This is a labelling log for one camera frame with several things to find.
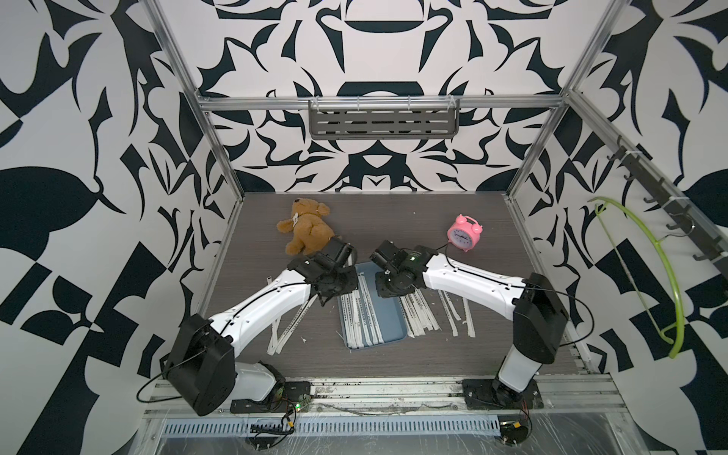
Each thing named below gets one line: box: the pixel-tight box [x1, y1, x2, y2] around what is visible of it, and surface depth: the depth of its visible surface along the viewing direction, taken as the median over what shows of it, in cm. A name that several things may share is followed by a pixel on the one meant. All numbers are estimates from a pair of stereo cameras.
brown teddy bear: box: [276, 197, 335, 255], surface depth 104 cm
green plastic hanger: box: [587, 196, 695, 359], surface depth 63 cm
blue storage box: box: [354, 261, 408, 344], surface depth 88 cm
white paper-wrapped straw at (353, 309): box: [344, 291, 364, 349], surface depth 85 cm
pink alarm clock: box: [446, 213, 484, 253], surface depth 101 cm
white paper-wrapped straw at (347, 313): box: [340, 291, 354, 349], surface depth 87 cm
